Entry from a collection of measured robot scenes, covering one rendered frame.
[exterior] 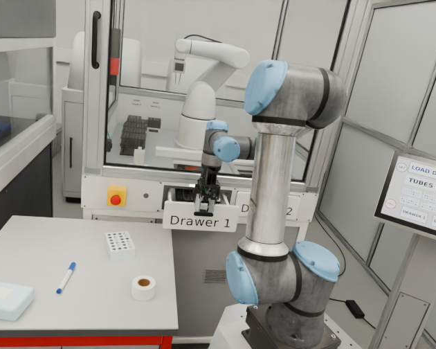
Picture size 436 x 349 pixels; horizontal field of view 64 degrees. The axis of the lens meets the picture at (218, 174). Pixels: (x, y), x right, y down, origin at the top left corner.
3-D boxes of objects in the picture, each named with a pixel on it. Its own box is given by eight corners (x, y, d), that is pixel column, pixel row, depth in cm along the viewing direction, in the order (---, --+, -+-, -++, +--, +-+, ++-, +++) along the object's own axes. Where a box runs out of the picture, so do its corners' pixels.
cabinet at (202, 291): (278, 352, 190) (314, 222, 163) (79, 355, 169) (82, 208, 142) (240, 253, 277) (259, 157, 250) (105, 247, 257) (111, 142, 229)
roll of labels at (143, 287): (153, 301, 104) (155, 290, 103) (130, 300, 103) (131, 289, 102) (154, 286, 111) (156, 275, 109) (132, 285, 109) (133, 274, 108)
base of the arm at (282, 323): (334, 339, 89) (347, 309, 85) (289, 356, 82) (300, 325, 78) (296, 298, 101) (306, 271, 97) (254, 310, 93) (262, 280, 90)
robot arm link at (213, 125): (210, 124, 113) (203, 118, 120) (205, 156, 117) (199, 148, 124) (232, 126, 115) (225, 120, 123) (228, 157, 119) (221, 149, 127)
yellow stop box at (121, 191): (124, 207, 140) (126, 191, 138) (106, 206, 139) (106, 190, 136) (125, 201, 145) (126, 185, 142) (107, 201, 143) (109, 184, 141)
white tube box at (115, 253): (134, 257, 123) (135, 248, 122) (110, 261, 119) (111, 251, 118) (126, 239, 133) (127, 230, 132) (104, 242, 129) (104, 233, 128)
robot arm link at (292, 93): (298, 312, 78) (333, 63, 71) (236, 318, 74) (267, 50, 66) (274, 287, 90) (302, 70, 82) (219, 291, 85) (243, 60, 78)
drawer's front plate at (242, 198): (295, 219, 159) (301, 197, 155) (234, 215, 153) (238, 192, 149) (294, 217, 161) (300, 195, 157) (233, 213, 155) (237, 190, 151)
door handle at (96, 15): (97, 70, 120) (99, 10, 114) (88, 69, 120) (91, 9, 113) (99, 69, 125) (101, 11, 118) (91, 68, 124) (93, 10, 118)
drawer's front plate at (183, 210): (235, 232, 139) (240, 207, 136) (162, 228, 133) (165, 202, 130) (234, 230, 141) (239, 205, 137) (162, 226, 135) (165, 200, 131)
